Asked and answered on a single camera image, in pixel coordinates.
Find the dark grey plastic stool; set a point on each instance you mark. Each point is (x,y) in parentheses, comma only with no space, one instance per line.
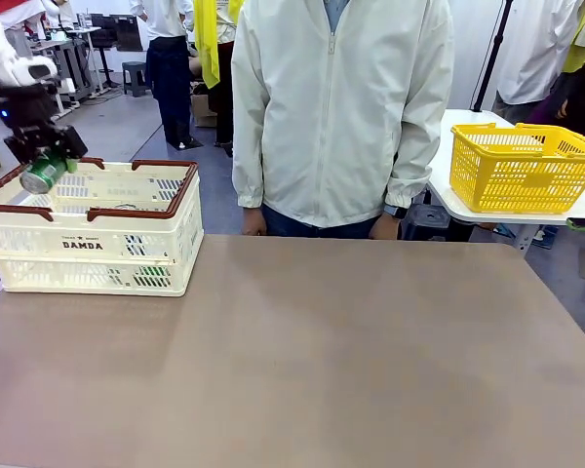
(426,222)

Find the white side table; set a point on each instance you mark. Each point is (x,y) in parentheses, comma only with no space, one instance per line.
(448,200)

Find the person's left forearm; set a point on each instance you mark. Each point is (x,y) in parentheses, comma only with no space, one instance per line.
(417,170)

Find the person in white shirt, dark trousers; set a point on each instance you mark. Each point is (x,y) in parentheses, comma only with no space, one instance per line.
(168,73)

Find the black tripod pole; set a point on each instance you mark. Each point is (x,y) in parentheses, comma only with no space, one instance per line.
(493,49)

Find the yellow cloth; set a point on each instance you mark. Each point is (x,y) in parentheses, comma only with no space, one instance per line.
(207,44)

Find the person's left hand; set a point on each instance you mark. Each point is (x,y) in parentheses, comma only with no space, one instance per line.
(386,228)

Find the grey smartwatch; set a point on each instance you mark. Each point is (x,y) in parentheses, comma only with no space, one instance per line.
(395,211)

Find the black step stool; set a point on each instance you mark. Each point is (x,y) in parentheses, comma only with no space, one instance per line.
(136,78)

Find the black monitor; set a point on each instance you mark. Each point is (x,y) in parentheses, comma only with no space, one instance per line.
(127,34)

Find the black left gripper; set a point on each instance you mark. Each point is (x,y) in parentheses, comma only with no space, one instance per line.
(29,112)

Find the person in cream jacket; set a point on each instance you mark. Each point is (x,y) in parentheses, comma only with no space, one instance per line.
(341,122)

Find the yellow plastic shopping basket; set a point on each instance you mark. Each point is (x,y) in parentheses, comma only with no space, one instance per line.
(517,185)

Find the person in grey trousers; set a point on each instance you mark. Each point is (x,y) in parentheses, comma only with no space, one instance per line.
(29,41)

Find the person's right forearm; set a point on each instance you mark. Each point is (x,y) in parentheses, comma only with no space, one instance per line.
(251,170)

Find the white standing desk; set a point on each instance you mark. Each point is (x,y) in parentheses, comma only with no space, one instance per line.
(66,46)

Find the person's right hand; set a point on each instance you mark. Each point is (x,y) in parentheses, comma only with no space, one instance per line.
(254,222)

